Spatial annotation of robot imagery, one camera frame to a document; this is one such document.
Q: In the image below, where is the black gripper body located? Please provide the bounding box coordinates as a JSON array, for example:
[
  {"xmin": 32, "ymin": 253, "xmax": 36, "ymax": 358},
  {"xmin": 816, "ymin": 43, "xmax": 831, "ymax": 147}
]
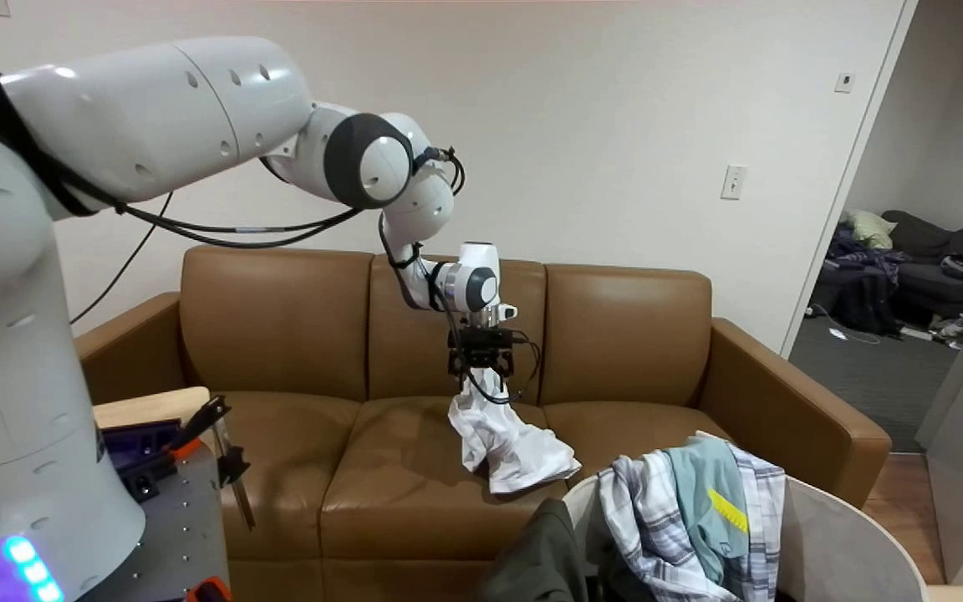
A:
[{"xmin": 446, "ymin": 322, "xmax": 520, "ymax": 381}]

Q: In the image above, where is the white shirt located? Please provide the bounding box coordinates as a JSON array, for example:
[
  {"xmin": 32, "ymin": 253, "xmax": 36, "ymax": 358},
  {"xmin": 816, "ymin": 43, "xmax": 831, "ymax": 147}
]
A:
[{"xmin": 446, "ymin": 370, "xmax": 585, "ymax": 498}]

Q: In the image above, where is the plaid shirt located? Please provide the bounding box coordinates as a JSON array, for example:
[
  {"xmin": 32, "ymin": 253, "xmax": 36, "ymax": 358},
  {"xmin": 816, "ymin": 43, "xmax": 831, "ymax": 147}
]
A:
[{"xmin": 591, "ymin": 439, "xmax": 792, "ymax": 602}]

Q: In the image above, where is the white laundry basket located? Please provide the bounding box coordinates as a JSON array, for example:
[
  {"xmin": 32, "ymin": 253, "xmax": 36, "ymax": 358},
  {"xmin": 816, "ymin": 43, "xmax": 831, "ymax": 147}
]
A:
[{"xmin": 559, "ymin": 470, "xmax": 930, "ymax": 602}]

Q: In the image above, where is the brown leather sofa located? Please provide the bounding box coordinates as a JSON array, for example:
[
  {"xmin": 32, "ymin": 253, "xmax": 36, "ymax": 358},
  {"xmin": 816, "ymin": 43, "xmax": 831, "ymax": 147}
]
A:
[{"xmin": 75, "ymin": 245, "xmax": 896, "ymax": 602}]

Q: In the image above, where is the dark grey garment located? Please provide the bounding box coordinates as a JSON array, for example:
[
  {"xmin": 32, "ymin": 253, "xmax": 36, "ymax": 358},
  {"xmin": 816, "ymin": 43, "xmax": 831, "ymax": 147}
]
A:
[{"xmin": 475, "ymin": 495, "xmax": 620, "ymax": 602}]

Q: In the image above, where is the teal garment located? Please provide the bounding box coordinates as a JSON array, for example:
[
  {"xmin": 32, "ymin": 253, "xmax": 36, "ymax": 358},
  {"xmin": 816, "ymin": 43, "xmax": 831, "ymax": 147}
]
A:
[{"xmin": 662, "ymin": 430, "xmax": 757, "ymax": 583}]

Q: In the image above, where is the black orange clamp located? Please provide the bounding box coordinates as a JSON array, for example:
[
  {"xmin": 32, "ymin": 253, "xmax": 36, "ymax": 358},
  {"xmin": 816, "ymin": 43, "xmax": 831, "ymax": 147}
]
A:
[{"xmin": 99, "ymin": 395, "xmax": 260, "ymax": 533}]

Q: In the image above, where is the wooden board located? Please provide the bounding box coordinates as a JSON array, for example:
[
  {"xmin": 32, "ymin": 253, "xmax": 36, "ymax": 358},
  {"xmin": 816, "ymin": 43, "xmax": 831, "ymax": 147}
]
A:
[{"xmin": 89, "ymin": 384, "xmax": 216, "ymax": 433}]

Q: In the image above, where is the dark clothes pile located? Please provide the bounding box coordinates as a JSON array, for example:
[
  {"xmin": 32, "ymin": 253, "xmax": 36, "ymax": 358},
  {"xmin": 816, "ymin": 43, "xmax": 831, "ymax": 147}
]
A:
[{"xmin": 814, "ymin": 221, "xmax": 909, "ymax": 337}]

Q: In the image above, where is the pale cloth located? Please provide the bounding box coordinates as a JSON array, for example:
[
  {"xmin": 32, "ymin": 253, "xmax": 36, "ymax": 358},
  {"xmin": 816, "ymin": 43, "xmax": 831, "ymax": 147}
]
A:
[{"xmin": 845, "ymin": 208, "xmax": 898, "ymax": 253}]

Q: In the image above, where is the dark grey sofa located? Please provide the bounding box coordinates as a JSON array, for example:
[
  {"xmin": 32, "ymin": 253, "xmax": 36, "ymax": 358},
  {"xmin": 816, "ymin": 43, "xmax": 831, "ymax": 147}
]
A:
[{"xmin": 814, "ymin": 208, "xmax": 963, "ymax": 337}]

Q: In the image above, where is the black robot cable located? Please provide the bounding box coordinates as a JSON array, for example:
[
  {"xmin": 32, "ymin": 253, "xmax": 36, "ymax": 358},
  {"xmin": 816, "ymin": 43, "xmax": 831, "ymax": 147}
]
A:
[{"xmin": 0, "ymin": 71, "xmax": 475, "ymax": 253}]

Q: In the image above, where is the white wall switch plate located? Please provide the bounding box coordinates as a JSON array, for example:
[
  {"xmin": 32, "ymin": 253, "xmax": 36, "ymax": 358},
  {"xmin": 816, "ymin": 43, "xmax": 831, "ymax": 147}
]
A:
[{"xmin": 719, "ymin": 162, "xmax": 748, "ymax": 203}]

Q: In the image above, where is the orange clamp handle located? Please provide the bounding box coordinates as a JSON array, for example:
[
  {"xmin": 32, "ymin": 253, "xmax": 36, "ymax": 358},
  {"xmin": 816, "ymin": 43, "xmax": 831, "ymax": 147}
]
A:
[{"xmin": 184, "ymin": 575, "xmax": 233, "ymax": 602}]

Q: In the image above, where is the thin black camera cable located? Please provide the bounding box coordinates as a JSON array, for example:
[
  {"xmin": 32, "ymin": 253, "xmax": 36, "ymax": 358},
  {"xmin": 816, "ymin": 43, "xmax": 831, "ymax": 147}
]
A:
[{"xmin": 62, "ymin": 191, "xmax": 182, "ymax": 331}]

